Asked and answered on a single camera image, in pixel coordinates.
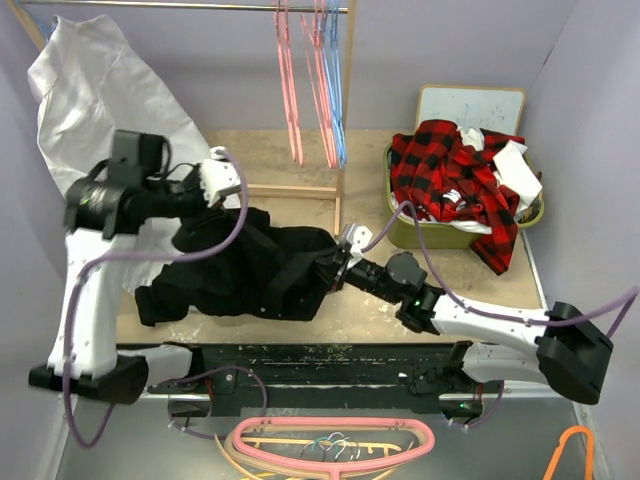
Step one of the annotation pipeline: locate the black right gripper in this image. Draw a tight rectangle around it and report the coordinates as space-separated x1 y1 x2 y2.
302 243 402 305

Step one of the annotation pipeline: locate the black button shirt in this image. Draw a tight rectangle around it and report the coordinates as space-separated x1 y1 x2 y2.
134 207 337 327

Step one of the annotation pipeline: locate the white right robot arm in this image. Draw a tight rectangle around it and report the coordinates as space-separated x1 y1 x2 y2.
312 246 613 405

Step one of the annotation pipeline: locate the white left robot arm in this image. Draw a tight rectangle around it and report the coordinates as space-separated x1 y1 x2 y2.
28 130 241 405

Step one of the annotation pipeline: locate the red black plaid shirt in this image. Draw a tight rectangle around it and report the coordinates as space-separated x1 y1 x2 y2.
390 120 525 275

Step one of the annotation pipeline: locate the white hanging shirt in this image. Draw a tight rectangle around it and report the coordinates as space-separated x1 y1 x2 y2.
27 14 236 296

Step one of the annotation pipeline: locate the blue hanger on rack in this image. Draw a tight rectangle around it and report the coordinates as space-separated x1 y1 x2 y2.
320 1 347 170

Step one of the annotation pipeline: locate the beige hanger on tray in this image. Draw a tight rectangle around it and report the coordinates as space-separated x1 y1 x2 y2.
216 437 429 479

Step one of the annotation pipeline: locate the blue hanger under white shirt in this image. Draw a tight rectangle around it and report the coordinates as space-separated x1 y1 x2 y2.
16 1 54 46

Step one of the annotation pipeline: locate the orange hanger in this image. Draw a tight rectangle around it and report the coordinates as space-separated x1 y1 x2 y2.
542 425 597 480

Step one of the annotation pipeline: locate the wooden clothes rack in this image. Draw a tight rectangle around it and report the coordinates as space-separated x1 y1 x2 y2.
4 0 359 239

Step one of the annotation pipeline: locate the olive green laundry basket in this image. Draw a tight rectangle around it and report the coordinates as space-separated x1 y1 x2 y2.
382 144 545 249

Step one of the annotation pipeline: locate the white cloth in basket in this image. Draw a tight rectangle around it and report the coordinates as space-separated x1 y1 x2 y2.
459 127 543 211

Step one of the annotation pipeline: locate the yellow framed whiteboard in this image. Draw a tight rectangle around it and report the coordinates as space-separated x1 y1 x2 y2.
415 85 526 135

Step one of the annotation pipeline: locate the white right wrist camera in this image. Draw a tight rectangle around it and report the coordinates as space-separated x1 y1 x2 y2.
339 223 373 269

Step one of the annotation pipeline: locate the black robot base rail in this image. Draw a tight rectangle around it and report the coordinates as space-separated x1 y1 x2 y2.
148 343 500 418

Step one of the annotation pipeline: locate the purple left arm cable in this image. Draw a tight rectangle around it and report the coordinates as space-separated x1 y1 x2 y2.
61 149 249 449

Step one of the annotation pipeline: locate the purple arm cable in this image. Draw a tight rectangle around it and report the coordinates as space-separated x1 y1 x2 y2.
364 200 640 341
61 149 249 449

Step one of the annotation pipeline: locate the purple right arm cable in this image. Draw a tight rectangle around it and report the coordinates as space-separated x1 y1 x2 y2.
364 200 640 341

